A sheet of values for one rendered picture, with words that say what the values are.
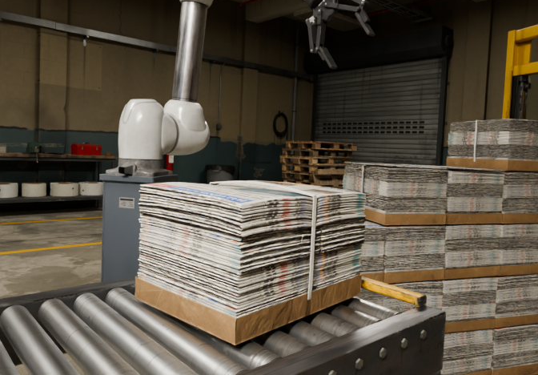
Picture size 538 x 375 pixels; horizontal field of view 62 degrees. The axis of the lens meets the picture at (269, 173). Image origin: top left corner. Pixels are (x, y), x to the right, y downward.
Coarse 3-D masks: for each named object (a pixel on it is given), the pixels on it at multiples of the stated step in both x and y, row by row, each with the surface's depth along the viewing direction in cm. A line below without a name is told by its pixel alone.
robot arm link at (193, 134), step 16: (192, 0) 167; (208, 0) 169; (192, 16) 168; (192, 32) 169; (192, 48) 170; (176, 64) 172; (192, 64) 171; (176, 80) 172; (192, 80) 172; (176, 96) 172; (192, 96) 173; (176, 112) 169; (192, 112) 171; (192, 128) 171; (208, 128) 181; (176, 144) 167; (192, 144) 174
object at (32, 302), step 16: (64, 288) 93; (80, 288) 94; (96, 288) 94; (112, 288) 95; (128, 288) 98; (0, 304) 83; (16, 304) 84; (32, 304) 85; (0, 336) 82; (64, 352) 90
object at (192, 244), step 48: (144, 192) 85; (192, 192) 75; (240, 192) 79; (144, 240) 87; (192, 240) 77; (240, 240) 68; (288, 240) 77; (192, 288) 77; (240, 288) 69; (288, 288) 78
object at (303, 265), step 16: (272, 192) 84; (288, 192) 85; (304, 208) 79; (320, 208) 83; (304, 224) 79; (320, 224) 84; (304, 240) 80; (320, 240) 84; (304, 256) 81; (304, 272) 82; (304, 288) 82
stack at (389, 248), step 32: (448, 224) 187; (480, 224) 190; (384, 256) 176; (416, 256) 179; (448, 256) 184; (480, 256) 190; (416, 288) 179; (448, 288) 185; (480, 288) 190; (448, 320) 186; (448, 352) 187; (480, 352) 192
